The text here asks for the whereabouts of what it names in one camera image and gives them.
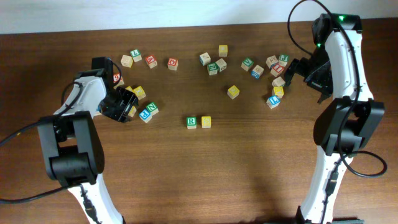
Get wooden K block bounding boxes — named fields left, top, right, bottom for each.
left=266, top=55, right=279, bottom=69

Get green L block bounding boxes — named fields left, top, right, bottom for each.
left=130, top=49, right=142, bottom=62

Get plain wooden block left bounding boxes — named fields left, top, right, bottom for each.
left=121, top=55, right=134, bottom=68

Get green V block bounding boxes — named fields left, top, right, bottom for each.
left=241, top=57, right=254, bottom=72

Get red 6 block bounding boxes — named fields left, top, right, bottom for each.
left=113, top=73, right=124, bottom=89

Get red A block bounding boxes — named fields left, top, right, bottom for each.
left=145, top=55, right=157, bottom=69

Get yellow block cluster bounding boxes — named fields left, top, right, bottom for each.
left=125, top=86, right=134, bottom=93
left=133, top=86, right=146, bottom=100
left=201, top=116, right=211, bottom=128

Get right black cable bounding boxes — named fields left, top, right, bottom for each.
left=286, top=0, right=388, bottom=224

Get black cable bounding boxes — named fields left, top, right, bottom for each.
left=0, top=60, right=123, bottom=205
left=286, top=0, right=388, bottom=224

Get plain wooden block centre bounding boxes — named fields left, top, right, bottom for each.
left=216, top=58, right=227, bottom=72

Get left black cable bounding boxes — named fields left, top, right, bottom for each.
left=0, top=60, right=123, bottom=205

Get green N block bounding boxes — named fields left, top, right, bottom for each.
left=146, top=102, right=159, bottom=116

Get blue P block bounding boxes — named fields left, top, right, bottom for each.
left=139, top=109, right=152, bottom=123

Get red I block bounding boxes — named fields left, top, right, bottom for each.
left=271, top=63, right=284, bottom=77

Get blue L block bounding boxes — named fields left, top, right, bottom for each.
left=266, top=95, right=280, bottom=109

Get yellow block top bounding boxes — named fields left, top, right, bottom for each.
left=218, top=45, right=228, bottom=57

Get plain wooden block right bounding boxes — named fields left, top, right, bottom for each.
left=272, top=77, right=285, bottom=87

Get red Q block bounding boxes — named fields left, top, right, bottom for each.
left=167, top=58, right=178, bottom=71

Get blue S block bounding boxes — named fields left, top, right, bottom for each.
left=251, top=65, right=264, bottom=79

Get green Z block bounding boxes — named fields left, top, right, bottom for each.
left=207, top=63, right=218, bottom=76

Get plain wooden block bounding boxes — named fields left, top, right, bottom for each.
left=272, top=77, right=285, bottom=87
left=121, top=55, right=134, bottom=68
left=216, top=58, right=227, bottom=72

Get wooden block blue side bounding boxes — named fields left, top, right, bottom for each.
left=200, top=52, right=211, bottom=66

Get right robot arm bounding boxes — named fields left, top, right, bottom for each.
left=284, top=13, right=385, bottom=223

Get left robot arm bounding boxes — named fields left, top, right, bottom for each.
left=37, top=57, right=138, bottom=223

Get green J block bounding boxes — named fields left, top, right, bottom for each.
left=279, top=54, right=289, bottom=67

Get green R block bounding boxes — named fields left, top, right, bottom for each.
left=186, top=117, right=197, bottom=129

